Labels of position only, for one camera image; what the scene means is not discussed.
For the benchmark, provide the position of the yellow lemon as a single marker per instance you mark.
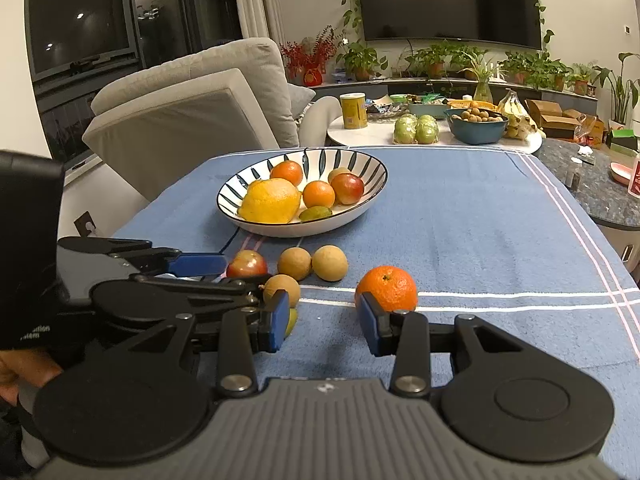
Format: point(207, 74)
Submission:
point(270, 201)

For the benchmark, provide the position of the small red apple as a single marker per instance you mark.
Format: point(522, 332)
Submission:
point(246, 262)

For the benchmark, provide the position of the blue bowl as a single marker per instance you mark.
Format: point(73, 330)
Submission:
point(475, 132)

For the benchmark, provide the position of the yellow can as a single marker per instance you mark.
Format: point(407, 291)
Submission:
point(353, 110)

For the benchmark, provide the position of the pink dish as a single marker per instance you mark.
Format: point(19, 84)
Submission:
point(622, 172)

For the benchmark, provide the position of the dark wall socket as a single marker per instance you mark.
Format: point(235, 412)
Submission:
point(85, 225)

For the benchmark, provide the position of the large leafy plant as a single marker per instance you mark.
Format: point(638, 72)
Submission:
point(622, 85)

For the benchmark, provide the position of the bunch of bananas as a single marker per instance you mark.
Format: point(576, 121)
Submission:
point(515, 110)

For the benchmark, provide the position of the oval green fruit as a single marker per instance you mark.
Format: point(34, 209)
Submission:
point(315, 213)

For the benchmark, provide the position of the white round table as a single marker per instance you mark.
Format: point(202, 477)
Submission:
point(370, 137)

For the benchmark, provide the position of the green basket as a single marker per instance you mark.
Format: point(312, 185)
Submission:
point(427, 109)

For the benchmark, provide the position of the brown longan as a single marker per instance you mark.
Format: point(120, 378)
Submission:
point(329, 262)
point(281, 287)
point(294, 262)

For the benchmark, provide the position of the green guava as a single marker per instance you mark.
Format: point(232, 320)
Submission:
point(428, 130)

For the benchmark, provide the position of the dark window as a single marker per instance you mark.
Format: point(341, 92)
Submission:
point(80, 25)

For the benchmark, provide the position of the white tissue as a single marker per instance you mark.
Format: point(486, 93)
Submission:
point(585, 153)

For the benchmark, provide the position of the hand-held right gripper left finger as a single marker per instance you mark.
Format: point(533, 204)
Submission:
point(274, 327)

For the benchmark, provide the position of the green fruits pack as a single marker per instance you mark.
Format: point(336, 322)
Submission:
point(406, 130)

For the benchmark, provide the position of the white armchair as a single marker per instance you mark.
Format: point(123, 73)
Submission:
point(320, 120)

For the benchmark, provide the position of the white curtain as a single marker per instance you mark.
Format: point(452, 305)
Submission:
point(252, 0)

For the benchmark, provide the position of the dark marble table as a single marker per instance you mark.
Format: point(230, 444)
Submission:
point(600, 205)

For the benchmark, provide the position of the black television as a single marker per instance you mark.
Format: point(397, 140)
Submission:
point(450, 0)

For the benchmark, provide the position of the potted green plant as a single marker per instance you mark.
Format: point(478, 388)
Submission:
point(435, 62)
point(362, 62)
point(555, 74)
point(520, 67)
point(580, 80)

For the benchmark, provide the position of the grey cushion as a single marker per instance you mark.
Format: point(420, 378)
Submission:
point(300, 100)

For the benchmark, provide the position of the glass candy dish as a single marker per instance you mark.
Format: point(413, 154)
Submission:
point(385, 108)

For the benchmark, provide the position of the green box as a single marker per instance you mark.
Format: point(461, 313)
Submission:
point(625, 140)

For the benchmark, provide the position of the small dark bottle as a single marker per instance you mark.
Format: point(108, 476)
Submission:
point(575, 172)

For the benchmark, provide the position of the orange dish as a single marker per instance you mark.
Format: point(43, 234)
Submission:
point(467, 105)

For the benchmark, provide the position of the person's left hand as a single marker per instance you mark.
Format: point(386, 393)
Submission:
point(20, 375)

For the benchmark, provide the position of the small green fruit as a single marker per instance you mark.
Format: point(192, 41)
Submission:
point(292, 321)

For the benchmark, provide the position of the cardboard box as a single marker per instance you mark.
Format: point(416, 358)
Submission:
point(565, 127)
point(542, 109)

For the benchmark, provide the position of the glass vase with plant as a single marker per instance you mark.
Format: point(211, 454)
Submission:
point(482, 91)

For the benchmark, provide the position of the blue striped tablecloth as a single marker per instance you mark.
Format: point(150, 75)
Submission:
point(475, 235)

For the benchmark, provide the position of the striped ceramic bowl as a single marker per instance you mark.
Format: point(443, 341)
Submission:
point(227, 196)

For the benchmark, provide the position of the pile of longans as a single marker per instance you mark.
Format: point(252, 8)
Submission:
point(475, 116)

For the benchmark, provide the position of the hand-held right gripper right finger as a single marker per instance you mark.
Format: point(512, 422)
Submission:
point(370, 327)

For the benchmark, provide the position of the red flowers in red pot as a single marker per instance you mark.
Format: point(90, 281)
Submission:
point(312, 77)

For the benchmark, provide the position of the beige armchair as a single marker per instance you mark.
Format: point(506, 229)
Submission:
point(190, 110)

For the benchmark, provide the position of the red bottle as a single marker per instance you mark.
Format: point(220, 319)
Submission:
point(636, 175)

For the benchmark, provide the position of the orange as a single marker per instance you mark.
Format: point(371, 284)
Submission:
point(387, 285)
point(287, 172)
point(318, 194)

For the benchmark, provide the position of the large red apple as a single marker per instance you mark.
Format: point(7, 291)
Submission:
point(347, 188)

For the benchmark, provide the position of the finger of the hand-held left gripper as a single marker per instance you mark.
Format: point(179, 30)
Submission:
point(200, 265)
point(225, 295)

